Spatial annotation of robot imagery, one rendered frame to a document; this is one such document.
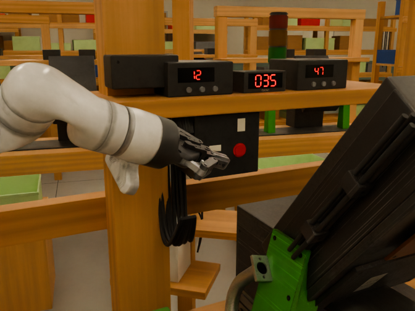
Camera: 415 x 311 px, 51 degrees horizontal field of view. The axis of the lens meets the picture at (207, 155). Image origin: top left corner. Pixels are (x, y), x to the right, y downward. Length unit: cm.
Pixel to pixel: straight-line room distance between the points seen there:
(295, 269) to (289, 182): 54
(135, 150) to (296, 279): 44
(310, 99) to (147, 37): 42
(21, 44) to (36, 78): 716
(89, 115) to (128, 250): 62
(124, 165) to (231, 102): 42
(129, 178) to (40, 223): 56
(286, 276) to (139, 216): 39
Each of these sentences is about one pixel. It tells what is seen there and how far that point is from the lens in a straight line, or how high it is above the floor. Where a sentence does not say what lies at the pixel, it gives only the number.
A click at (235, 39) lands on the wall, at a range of 1135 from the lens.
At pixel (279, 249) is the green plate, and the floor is 124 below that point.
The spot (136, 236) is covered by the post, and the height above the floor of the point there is 119.
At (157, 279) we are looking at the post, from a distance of 118.
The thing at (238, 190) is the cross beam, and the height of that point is 123.
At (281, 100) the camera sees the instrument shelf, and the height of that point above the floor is 152.
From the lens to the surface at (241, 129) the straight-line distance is 102.
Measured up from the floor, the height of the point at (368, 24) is 205.
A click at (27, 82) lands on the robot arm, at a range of 51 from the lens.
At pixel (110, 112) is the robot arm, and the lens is 57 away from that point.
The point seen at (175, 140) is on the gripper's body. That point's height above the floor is 152.
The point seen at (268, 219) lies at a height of 124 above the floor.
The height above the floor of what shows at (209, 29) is 202.
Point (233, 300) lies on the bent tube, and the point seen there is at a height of 110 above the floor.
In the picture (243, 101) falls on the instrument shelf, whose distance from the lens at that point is 100.
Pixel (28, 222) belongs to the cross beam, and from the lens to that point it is 114.
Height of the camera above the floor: 165
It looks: 14 degrees down
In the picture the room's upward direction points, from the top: straight up
